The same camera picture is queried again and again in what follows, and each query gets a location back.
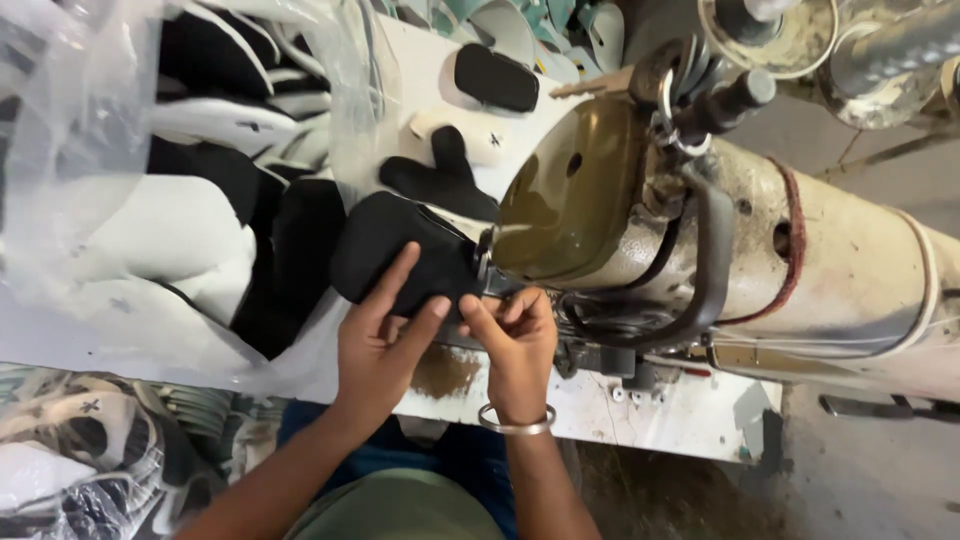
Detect person's right hand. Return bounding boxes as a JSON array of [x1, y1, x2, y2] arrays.
[[457, 287, 561, 423]]

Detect person's left hand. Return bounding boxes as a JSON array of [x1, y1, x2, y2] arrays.
[[336, 241, 453, 426]]

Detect black fabric shoe piece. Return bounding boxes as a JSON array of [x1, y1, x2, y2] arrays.
[[329, 190, 490, 322]]

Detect silver bangle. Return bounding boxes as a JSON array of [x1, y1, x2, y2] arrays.
[[477, 402, 558, 437]]

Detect person's blue trousers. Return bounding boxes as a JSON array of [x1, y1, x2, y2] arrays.
[[276, 399, 520, 540]]

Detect person's green shirt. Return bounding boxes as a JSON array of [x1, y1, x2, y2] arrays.
[[287, 468, 505, 540]]

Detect black forked fabric piece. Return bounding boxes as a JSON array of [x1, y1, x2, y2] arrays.
[[378, 125, 501, 224]]

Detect plastic bag of shoe pieces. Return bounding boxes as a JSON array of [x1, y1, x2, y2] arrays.
[[0, 0, 402, 376]]

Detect white fabric piece with cross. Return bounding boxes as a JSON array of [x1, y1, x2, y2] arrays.
[[407, 105, 513, 170]]

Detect black oval foam pad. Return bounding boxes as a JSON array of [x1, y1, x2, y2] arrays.
[[453, 42, 541, 114]]

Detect plastic bag of sewn uppers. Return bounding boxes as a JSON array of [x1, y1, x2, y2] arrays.
[[0, 363, 290, 540]]

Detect industrial sewing machine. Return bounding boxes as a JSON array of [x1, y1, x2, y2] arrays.
[[474, 0, 960, 406]]

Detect heap of teal shoe pieces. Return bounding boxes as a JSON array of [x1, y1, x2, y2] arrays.
[[386, 0, 628, 85]]

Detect grey metal bar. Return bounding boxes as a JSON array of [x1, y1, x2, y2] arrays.
[[817, 393, 960, 426]]

